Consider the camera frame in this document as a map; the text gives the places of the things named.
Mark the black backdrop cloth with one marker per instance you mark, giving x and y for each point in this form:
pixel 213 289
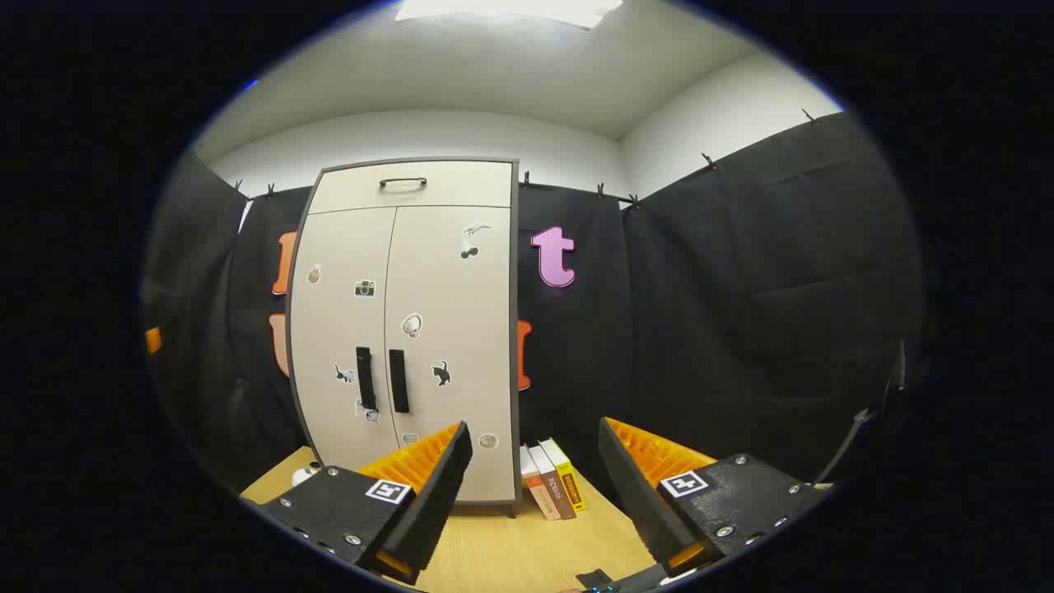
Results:
pixel 741 288

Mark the yellow book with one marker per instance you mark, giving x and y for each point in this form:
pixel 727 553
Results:
pixel 570 482

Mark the brown book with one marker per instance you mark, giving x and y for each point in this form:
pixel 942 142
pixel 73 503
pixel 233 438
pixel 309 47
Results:
pixel 556 487

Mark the white lidded bowl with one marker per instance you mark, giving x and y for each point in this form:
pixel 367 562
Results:
pixel 303 476

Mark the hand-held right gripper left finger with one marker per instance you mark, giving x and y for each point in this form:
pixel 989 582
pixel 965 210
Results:
pixel 436 502

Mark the beige cabinet door headphone sticker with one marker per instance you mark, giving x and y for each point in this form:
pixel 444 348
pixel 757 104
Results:
pixel 469 305

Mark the beige cabinet door camera sticker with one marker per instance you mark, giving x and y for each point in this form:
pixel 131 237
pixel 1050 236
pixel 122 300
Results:
pixel 338 329

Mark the white and orange book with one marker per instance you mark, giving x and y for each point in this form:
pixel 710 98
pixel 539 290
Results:
pixel 535 482

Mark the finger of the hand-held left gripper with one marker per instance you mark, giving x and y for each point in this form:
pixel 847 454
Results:
pixel 153 340

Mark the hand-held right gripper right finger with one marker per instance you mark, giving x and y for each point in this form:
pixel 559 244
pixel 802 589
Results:
pixel 638 494

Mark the beige double-door shoe cabinet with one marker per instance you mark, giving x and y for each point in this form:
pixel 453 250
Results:
pixel 515 247

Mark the ceiling light panel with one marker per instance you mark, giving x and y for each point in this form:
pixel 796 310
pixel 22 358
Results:
pixel 510 10

